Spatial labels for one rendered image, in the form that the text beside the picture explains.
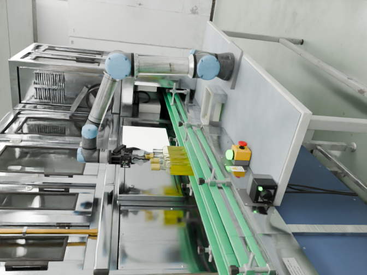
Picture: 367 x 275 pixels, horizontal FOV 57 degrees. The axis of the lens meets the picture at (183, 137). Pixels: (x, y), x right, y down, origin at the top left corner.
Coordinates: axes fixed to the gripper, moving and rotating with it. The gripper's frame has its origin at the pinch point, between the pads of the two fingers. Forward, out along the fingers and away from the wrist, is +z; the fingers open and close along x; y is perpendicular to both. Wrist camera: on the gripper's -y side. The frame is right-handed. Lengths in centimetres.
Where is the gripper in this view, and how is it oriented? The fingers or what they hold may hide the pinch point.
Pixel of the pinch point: (147, 156)
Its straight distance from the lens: 181.3
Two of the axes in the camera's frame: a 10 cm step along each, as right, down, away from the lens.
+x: 1.3, -9.0, -4.1
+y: 1.5, 4.3, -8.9
